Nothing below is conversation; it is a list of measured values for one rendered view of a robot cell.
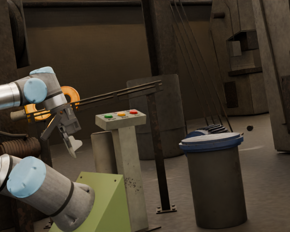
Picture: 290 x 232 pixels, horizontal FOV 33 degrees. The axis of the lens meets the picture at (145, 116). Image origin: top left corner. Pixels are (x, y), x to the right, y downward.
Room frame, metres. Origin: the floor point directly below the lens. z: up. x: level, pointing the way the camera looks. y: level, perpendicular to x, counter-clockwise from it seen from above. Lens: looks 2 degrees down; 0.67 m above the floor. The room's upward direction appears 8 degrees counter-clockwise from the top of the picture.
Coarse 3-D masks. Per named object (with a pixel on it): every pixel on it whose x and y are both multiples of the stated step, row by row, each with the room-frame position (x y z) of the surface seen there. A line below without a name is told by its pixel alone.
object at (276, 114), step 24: (264, 0) 4.24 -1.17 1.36; (288, 0) 3.93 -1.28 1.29; (264, 24) 4.24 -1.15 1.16; (288, 24) 3.97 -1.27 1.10; (264, 48) 4.32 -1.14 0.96; (288, 48) 4.01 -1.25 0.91; (264, 72) 4.37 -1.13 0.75; (288, 72) 4.04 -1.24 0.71; (288, 96) 4.06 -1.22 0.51; (288, 120) 4.10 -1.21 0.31; (288, 144) 4.16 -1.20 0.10
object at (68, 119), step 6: (60, 108) 1.90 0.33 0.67; (66, 108) 1.93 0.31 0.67; (60, 114) 1.92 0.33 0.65; (66, 114) 1.93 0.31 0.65; (72, 114) 1.93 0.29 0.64; (60, 120) 1.92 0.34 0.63; (66, 120) 1.93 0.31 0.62; (72, 120) 1.91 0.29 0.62; (60, 126) 1.90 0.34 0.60; (66, 126) 1.92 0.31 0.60; (72, 126) 1.92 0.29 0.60; (78, 126) 1.93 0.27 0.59; (60, 132) 1.90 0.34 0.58; (66, 132) 1.91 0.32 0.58; (72, 132) 1.92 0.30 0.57
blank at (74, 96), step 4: (64, 88) 2.80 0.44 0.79; (68, 88) 2.80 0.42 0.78; (72, 88) 2.80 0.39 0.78; (64, 92) 2.80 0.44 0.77; (68, 92) 2.80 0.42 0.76; (72, 92) 2.79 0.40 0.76; (76, 92) 2.80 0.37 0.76; (72, 96) 2.79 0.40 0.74; (76, 96) 2.79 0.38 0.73; (72, 100) 2.80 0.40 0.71; (76, 100) 2.79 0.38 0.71
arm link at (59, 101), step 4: (56, 96) 1.89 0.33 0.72; (60, 96) 1.90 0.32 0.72; (64, 96) 1.94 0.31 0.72; (48, 100) 1.89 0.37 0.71; (52, 100) 1.89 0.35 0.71; (56, 100) 1.89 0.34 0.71; (60, 100) 1.90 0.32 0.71; (64, 100) 1.91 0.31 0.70; (44, 104) 1.91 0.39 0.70; (48, 104) 1.89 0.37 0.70; (52, 104) 1.89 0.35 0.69; (56, 104) 1.89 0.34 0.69; (60, 104) 1.89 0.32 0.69; (48, 108) 1.90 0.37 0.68; (52, 108) 1.89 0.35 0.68; (56, 108) 1.90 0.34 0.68
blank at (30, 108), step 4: (28, 104) 2.80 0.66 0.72; (32, 104) 2.80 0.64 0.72; (28, 108) 2.80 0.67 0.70; (32, 108) 2.80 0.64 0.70; (28, 112) 2.80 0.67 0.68; (40, 112) 2.80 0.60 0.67; (44, 112) 2.80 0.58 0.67; (40, 116) 2.80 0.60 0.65; (44, 116) 2.80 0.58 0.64; (48, 116) 2.82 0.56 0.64
